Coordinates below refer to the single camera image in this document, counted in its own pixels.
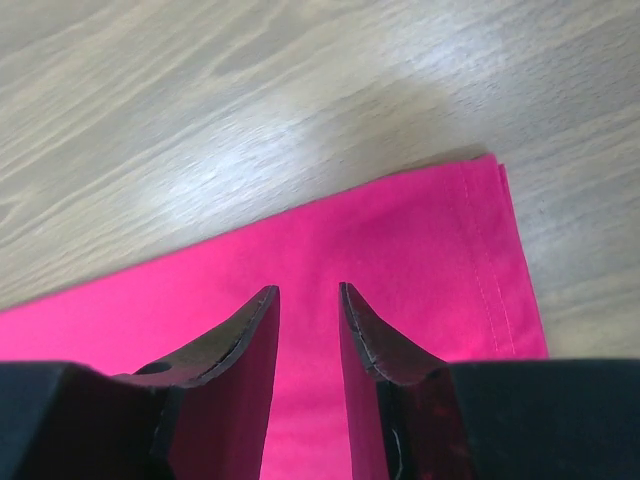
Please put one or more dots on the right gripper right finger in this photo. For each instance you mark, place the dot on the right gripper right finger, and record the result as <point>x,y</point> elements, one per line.
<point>412,415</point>

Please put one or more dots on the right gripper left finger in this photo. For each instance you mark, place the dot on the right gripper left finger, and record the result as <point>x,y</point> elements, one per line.
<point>200,412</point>

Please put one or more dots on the pink t-shirt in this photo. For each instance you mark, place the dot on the pink t-shirt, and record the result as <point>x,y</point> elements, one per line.
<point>436,253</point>

